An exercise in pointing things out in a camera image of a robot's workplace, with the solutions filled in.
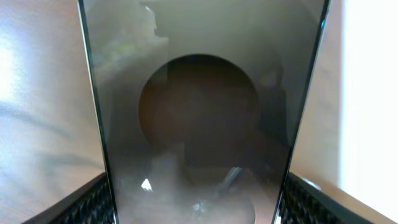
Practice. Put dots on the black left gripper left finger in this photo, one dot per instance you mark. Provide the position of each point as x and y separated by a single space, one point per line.
90 204

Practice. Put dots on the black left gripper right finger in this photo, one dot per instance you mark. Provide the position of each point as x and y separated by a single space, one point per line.
302 203

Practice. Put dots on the Samsung Galaxy smartphone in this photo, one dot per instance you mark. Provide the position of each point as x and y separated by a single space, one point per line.
199 103

